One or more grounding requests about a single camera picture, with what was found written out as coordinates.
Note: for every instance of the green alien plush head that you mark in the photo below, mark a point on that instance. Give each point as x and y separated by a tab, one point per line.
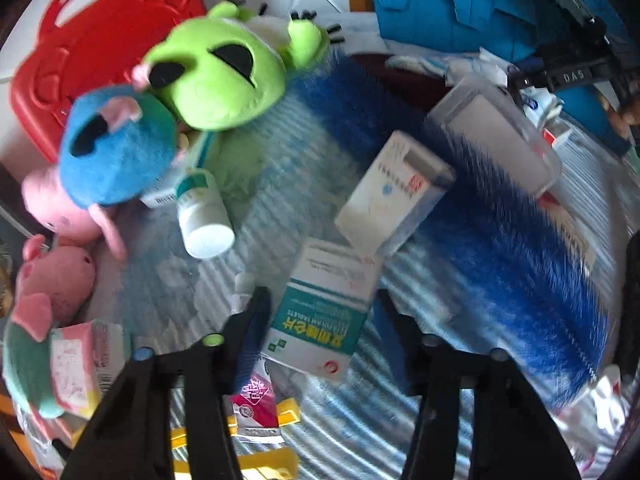
225	68

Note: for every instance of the clear plastic case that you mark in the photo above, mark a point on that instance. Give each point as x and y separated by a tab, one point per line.
487	118

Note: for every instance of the estazolam tablets box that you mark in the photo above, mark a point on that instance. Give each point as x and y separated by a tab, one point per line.
326	301

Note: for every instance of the blue bristle brush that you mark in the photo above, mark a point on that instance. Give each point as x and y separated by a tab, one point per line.
506	248

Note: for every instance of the pink sachet packet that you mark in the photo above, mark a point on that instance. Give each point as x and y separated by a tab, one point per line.
255	408

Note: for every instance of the blue fabric storage bin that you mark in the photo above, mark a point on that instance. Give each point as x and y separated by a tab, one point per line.
507	28

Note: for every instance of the white pill bottle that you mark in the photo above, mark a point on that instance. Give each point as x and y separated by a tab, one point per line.
203	219

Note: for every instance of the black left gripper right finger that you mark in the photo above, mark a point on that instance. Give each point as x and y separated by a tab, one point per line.
514	436

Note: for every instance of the yellow plastic clip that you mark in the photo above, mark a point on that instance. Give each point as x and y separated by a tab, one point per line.
261	460

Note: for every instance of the blue plush toy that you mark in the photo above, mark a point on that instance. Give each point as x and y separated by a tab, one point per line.
117	142

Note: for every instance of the white blue medicine box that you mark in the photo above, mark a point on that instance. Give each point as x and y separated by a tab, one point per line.
397	192

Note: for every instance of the pink tissue pack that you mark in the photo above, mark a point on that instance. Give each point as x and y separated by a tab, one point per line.
85	360

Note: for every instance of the pink pig plush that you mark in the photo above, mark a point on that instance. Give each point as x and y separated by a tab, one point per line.
51	286

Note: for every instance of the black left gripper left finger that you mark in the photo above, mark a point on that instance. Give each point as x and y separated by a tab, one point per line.
128	436

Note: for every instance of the red toy suitcase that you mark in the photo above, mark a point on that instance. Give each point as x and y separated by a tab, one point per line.
83	45

